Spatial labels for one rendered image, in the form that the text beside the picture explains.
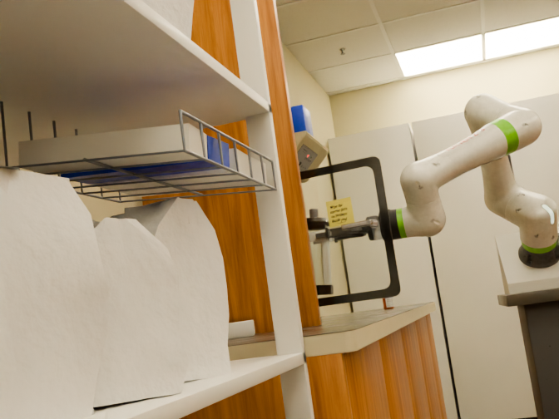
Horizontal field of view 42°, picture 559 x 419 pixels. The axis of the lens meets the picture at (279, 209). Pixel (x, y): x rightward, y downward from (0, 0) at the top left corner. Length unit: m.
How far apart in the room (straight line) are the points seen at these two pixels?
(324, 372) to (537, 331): 1.44
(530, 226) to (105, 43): 1.99
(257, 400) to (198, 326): 0.50
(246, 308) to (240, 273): 0.10
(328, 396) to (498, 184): 1.46
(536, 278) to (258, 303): 1.11
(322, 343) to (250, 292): 0.71
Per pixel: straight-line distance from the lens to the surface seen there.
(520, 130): 2.37
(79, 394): 0.73
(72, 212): 0.75
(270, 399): 1.45
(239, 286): 2.10
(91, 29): 0.89
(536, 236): 2.70
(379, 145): 5.32
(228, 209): 2.12
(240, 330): 1.91
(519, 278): 2.76
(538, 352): 2.75
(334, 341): 1.41
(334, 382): 1.42
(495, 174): 2.67
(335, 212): 2.10
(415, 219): 2.20
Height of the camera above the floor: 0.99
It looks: 8 degrees up
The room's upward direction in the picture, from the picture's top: 8 degrees counter-clockwise
